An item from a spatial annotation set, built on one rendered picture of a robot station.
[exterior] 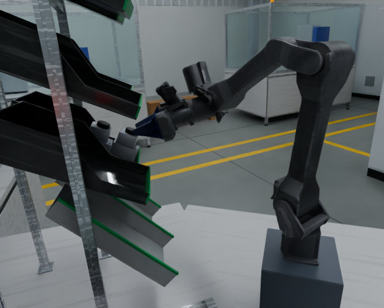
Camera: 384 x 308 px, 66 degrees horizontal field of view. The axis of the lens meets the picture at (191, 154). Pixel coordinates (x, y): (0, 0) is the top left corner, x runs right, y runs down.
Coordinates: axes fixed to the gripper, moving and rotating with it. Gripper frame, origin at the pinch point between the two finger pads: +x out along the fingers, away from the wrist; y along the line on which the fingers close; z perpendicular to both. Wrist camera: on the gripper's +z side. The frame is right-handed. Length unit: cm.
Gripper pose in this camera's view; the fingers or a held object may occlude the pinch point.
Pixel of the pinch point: (147, 124)
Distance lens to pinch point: 74.2
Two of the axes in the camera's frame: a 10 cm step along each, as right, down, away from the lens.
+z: -2.9, -9.0, -3.2
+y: 0.6, 3.2, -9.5
